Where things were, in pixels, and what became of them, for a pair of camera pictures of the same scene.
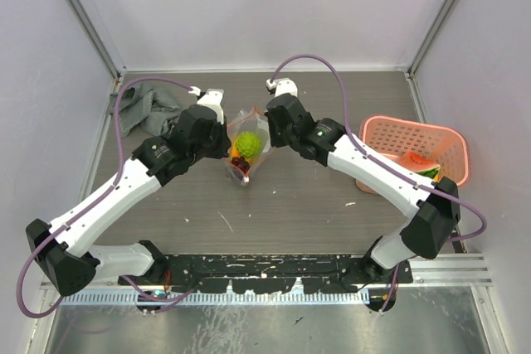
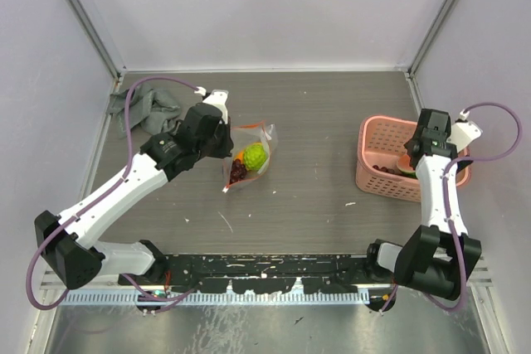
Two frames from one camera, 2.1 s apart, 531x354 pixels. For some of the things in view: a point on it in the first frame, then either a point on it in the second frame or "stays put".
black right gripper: (275, 140) to (406, 144)
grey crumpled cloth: (141, 104) stays put
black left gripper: (224, 143) stays put
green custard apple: (248, 144) to (255, 156)
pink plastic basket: (393, 138) stays put
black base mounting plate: (273, 273) stays put
